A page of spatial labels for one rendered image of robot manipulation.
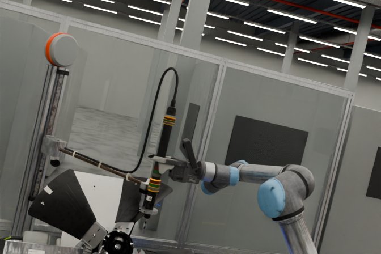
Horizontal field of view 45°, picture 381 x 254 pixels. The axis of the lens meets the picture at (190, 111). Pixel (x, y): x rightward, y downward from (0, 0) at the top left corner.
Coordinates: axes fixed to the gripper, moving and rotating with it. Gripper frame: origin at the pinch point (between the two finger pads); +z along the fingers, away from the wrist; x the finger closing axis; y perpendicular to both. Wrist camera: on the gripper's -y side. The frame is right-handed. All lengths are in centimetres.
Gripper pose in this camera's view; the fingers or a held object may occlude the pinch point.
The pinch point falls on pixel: (153, 156)
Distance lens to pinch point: 173.7
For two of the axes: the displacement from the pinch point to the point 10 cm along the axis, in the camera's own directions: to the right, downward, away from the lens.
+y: -2.3, 9.7, 0.4
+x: -3.0, -1.1, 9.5
